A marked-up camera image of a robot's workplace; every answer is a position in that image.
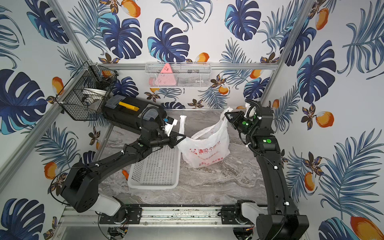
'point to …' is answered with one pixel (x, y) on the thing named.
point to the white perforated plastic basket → (160, 170)
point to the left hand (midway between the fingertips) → (185, 134)
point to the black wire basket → (84, 97)
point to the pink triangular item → (166, 77)
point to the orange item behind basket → (125, 174)
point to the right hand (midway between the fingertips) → (225, 112)
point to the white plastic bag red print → (208, 146)
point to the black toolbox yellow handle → (132, 113)
